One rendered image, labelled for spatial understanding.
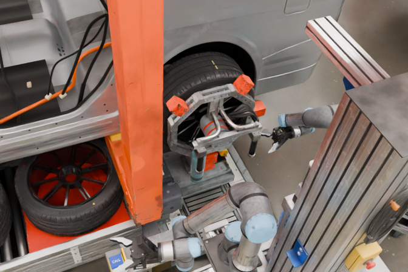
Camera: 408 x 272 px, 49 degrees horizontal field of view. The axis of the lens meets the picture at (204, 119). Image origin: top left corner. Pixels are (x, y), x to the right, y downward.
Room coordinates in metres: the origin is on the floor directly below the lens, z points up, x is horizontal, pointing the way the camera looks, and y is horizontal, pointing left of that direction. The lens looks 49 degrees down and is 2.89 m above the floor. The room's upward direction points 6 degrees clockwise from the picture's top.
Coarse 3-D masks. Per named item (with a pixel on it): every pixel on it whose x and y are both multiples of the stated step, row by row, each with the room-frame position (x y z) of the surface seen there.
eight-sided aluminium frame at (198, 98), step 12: (228, 84) 1.83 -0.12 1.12; (192, 96) 1.73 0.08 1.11; (204, 96) 1.72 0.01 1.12; (216, 96) 1.74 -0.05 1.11; (228, 96) 1.78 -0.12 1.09; (240, 96) 1.81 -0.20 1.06; (192, 108) 1.67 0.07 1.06; (252, 108) 1.87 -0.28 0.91; (168, 120) 1.65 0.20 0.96; (180, 120) 1.64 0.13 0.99; (240, 120) 1.90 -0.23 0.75; (168, 132) 1.65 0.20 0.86; (168, 144) 1.65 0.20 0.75; (180, 144) 1.69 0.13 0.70
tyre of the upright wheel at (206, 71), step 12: (180, 60) 1.95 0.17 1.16; (192, 60) 1.94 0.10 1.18; (204, 60) 1.95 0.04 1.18; (216, 60) 1.98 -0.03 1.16; (228, 60) 2.04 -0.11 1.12; (168, 72) 1.89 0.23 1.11; (180, 72) 1.86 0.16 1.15; (192, 72) 1.85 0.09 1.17; (204, 72) 1.86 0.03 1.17; (216, 72) 1.86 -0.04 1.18; (228, 72) 1.89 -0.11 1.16; (240, 72) 1.97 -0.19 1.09; (168, 84) 1.80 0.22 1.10; (180, 84) 1.78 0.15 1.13; (192, 84) 1.77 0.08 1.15; (204, 84) 1.79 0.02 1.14; (216, 84) 1.83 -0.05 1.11; (168, 96) 1.74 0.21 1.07; (180, 96) 1.73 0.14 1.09; (252, 96) 1.95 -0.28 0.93
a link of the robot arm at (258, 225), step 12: (240, 204) 0.89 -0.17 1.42; (252, 204) 0.87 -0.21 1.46; (264, 204) 0.87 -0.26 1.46; (252, 216) 0.82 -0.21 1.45; (264, 216) 0.82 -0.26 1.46; (240, 228) 0.83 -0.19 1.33; (252, 228) 0.78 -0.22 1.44; (264, 228) 0.78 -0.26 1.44; (276, 228) 0.80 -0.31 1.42; (240, 240) 0.84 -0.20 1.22; (252, 240) 0.77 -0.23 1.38; (264, 240) 0.78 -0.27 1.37; (228, 252) 0.89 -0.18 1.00; (240, 252) 0.82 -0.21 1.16; (252, 252) 0.80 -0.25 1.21; (240, 264) 0.80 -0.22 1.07; (252, 264) 0.81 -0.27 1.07
